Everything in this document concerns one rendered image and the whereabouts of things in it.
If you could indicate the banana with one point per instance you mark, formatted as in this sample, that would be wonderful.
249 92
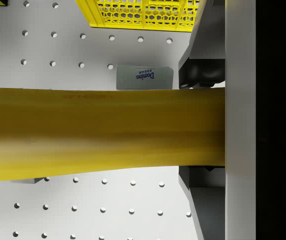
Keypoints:
103 130

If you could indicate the yellow and white box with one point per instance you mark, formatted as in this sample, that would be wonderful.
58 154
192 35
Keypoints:
143 80

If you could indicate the yellow basket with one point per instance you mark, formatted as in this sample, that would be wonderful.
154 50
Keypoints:
138 15

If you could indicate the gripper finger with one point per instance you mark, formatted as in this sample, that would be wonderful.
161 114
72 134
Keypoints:
208 50
208 200

